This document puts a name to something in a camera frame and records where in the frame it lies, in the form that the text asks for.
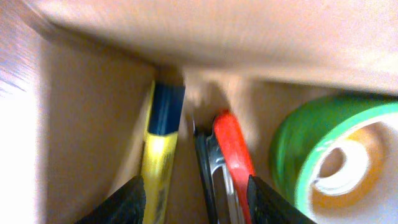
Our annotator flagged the yellow tape roll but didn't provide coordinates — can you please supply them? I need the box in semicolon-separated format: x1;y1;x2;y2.
311;123;387;209

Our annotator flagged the yellow highlighter pen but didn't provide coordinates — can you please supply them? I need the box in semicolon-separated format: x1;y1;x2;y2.
141;82;185;224

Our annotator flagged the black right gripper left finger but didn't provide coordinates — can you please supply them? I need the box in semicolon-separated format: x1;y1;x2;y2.
76;175;146;224

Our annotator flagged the green tape roll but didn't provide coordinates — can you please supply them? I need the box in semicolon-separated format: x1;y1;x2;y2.
269;95;397;223

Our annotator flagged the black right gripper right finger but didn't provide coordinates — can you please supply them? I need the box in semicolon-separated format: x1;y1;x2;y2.
247;175;315;224

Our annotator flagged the brown cardboard box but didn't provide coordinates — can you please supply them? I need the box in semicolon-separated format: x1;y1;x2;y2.
10;1;397;223

